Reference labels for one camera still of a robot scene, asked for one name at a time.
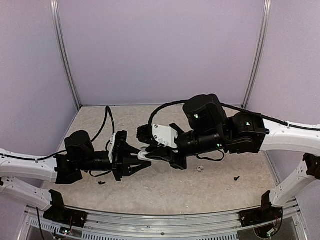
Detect white earbud charging case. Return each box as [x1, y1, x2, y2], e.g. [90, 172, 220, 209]
[137, 146, 159, 164]

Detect left aluminium frame post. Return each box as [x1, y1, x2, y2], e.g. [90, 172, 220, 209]
[50, 0, 82, 111]

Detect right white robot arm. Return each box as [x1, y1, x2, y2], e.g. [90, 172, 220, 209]
[136, 94, 320, 222]

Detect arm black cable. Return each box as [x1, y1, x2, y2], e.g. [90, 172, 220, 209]
[147, 99, 320, 131]
[37, 106, 116, 161]

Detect white earbud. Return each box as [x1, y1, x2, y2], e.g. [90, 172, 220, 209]
[197, 166, 204, 172]

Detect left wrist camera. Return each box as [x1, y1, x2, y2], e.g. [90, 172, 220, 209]
[108, 130, 128, 164]

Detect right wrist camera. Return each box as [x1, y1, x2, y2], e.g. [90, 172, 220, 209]
[136, 123, 185, 151]

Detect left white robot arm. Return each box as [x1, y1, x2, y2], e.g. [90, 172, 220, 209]
[0, 130, 151, 223]

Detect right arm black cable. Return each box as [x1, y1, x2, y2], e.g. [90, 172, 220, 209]
[147, 99, 320, 131]

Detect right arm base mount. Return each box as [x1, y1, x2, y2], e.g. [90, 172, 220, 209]
[238, 207, 283, 227]

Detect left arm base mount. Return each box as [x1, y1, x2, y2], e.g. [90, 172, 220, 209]
[43, 207, 88, 228]

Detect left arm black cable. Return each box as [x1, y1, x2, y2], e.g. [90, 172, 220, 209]
[37, 106, 116, 161]

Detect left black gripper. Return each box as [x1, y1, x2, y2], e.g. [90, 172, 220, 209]
[78, 144, 152, 182]

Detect front aluminium rail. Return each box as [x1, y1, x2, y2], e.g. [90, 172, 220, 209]
[23, 198, 305, 240]

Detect aluminium frame post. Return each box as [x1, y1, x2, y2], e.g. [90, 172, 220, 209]
[50, 0, 82, 111]
[241, 0, 272, 109]

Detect right aluminium frame post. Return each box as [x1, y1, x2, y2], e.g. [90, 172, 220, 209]
[241, 0, 272, 109]

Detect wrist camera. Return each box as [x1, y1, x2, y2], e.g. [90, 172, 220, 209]
[108, 130, 128, 164]
[136, 123, 185, 151]

